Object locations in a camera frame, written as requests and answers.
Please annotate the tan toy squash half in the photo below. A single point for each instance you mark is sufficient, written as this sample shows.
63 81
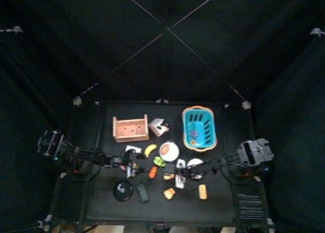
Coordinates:
169 176

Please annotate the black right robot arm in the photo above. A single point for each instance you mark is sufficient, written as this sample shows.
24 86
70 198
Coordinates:
249 152

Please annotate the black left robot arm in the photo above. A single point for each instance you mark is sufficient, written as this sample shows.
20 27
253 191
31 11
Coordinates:
63 148

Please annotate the small white plate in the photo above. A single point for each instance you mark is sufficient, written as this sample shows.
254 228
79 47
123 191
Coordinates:
194 162

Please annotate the yellow toy banana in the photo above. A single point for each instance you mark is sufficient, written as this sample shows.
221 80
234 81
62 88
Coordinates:
150 150

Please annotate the orange toy bread piece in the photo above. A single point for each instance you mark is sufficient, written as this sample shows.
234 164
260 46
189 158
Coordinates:
170 193

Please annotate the white plate with orange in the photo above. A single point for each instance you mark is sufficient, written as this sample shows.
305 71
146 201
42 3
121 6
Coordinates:
169 151

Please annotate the orange toy carrot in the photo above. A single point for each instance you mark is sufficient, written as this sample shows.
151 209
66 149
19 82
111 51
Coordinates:
153 172

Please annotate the black round plate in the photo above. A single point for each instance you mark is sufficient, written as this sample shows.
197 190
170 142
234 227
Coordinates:
122 190

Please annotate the wooden open box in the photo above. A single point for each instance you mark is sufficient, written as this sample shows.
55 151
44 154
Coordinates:
131 129

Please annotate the yellow orange toy stick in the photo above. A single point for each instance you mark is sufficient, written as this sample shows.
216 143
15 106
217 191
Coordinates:
204 191

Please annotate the dark green toy vegetable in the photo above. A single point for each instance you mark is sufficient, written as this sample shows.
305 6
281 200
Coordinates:
142 192

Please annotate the small white brown cube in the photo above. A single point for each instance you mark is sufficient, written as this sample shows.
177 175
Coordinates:
159 126

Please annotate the blue basket with orange rim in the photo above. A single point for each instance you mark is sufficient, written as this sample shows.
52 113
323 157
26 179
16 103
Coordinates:
200 128

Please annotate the grey frame corner bracket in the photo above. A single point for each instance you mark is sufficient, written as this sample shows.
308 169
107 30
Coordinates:
316 31
78 100
16 29
246 104

